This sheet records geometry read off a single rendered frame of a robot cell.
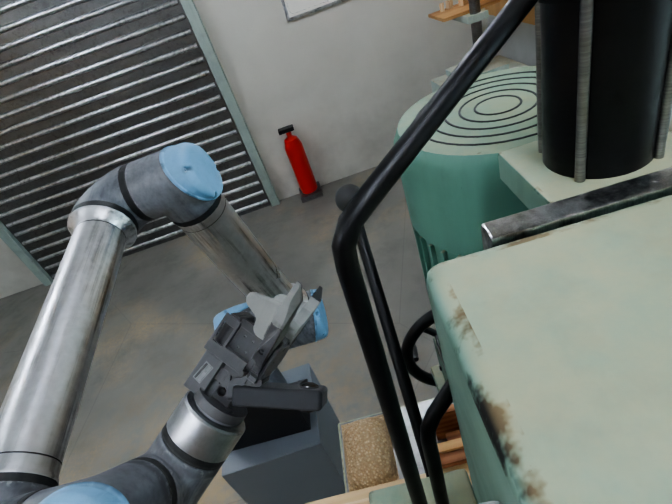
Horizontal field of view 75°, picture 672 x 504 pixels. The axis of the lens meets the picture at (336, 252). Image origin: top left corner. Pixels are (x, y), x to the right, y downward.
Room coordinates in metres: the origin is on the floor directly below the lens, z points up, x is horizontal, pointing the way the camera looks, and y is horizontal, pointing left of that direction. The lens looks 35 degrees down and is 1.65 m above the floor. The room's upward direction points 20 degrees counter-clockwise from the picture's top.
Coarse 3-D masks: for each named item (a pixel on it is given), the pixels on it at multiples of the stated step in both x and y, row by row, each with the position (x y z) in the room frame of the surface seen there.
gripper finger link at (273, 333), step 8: (272, 328) 0.37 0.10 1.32; (272, 336) 0.37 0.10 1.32; (264, 344) 0.37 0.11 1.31; (272, 344) 0.36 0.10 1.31; (256, 352) 0.37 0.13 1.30; (264, 352) 0.36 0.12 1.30; (272, 352) 0.38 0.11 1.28; (256, 360) 0.37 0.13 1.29; (264, 360) 0.36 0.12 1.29; (256, 368) 0.37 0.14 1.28
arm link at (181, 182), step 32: (160, 160) 0.79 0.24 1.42; (192, 160) 0.79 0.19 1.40; (128, 192) 0.78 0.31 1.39; (160, 192) 0.76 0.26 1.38; (192, 192) 0.76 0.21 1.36; (192, 224) 0.78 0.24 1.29; (224, 224) 0.81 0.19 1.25; (224, 256) 0.81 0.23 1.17; (256, 256) 0.85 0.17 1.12; (256, 288) 0.85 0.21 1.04; (288, 288) 0.91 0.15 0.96; (320, 320) 0.90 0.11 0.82
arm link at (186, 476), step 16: (160, 432) 0.37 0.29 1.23; (160, 448) 0.35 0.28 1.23; (176, 448) 0.34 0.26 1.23; (176, 464) 0.32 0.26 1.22; (192, 464) 0.32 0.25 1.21; (208, 464) 0.32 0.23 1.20; (176, 480) 0.31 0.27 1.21; (192, 480) 0.31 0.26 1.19; (208, 480) 0.32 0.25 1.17; (192, 496) 0.31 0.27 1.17
